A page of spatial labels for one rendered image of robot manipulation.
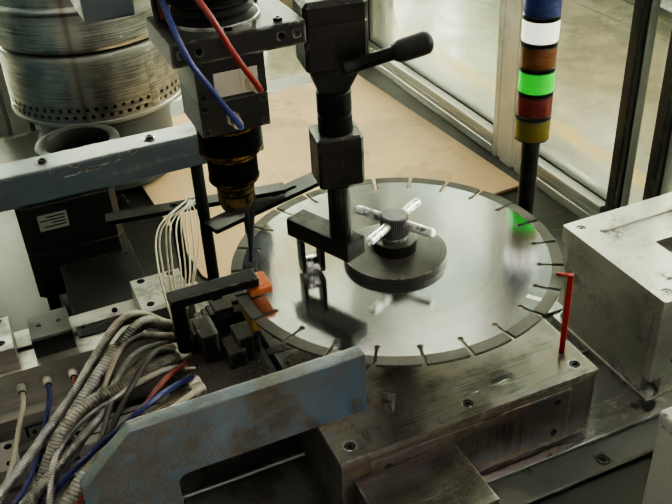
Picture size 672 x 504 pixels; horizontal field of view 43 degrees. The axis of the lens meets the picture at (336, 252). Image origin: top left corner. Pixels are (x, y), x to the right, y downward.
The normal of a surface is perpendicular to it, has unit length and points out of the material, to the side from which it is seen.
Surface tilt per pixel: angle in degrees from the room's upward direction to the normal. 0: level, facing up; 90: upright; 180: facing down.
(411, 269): 5
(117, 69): 90
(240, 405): 90
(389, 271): 5
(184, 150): 90
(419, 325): 0
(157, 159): 90
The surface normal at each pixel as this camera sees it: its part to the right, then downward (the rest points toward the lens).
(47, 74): -0.19, 0.55
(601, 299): -0.91, 0.26
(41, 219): 0.40, 0.49
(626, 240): -0.05, -0.83
